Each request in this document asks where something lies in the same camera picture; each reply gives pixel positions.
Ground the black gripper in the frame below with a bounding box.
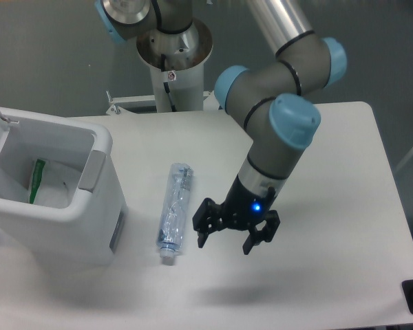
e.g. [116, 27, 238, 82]
[192, 177, 281, 255]

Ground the crushed clear plastic bottle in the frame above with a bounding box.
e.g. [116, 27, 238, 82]
[156, 163, 193, 265]

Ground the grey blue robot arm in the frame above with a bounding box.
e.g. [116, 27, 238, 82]
[95, 1, 347, 254]

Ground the white trash can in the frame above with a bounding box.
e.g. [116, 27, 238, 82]
[0, 108, 127, 264]

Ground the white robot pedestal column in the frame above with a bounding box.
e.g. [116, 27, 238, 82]
[149, 64, 204, 113]

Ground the white plastic packaging bag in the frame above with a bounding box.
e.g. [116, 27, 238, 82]
[28, 158, 81, 209]

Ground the white pedestal base frame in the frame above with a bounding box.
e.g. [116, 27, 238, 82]
[105, 91, 222, 116]

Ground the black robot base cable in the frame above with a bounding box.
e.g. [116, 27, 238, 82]
[160, 54, 178, 113]

